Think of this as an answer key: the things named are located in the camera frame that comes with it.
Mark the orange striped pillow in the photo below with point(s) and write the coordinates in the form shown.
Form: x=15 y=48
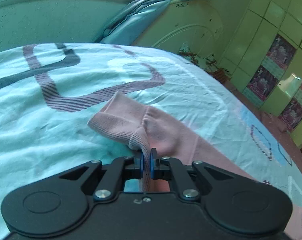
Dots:
x=222 y=75

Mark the blue patterned bed sheet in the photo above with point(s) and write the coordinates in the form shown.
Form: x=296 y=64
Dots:
x=49 y=92

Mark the upper left poster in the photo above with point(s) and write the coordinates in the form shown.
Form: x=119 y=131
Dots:
x=279 y=56

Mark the lower left poster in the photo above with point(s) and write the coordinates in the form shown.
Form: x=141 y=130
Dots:
x=260 y=86

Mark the lower right poster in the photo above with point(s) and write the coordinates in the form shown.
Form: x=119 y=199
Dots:
x=291 y=115

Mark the blue curtain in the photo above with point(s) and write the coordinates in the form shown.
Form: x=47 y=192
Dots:
x=132 y=21

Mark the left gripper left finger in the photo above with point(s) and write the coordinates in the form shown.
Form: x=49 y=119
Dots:
x=117 y=173

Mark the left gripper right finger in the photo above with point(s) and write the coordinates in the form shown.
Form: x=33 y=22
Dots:
x=173 y=171

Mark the white round headboard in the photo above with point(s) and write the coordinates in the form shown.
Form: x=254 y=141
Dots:
x=202 y=25

